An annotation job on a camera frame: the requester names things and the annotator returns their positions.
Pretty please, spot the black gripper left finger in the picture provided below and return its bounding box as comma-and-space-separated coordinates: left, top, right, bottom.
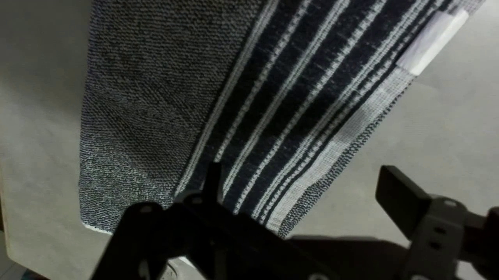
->
91, 162, 325, 280

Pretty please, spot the grey blue striped towel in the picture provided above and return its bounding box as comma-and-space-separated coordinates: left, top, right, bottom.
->
77, 0, 489, 242

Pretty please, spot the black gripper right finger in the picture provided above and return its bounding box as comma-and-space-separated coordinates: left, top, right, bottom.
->
375, 165, 499, 280

